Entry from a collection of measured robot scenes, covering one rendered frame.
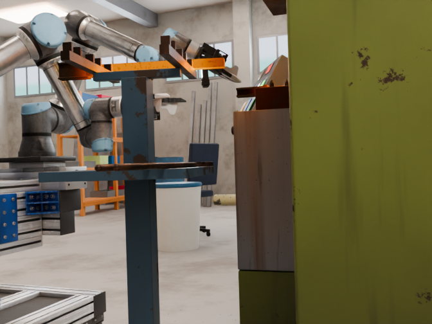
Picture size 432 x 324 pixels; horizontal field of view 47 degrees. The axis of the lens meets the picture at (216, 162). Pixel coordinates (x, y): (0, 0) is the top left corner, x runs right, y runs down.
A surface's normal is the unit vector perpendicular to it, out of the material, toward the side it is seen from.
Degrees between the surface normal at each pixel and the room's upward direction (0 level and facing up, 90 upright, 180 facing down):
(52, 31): 86
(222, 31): 90
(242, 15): 90
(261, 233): 90
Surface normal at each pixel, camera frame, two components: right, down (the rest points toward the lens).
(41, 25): 0.59, -0.09
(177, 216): 0.14, 0.06
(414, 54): -0.30, 0.01
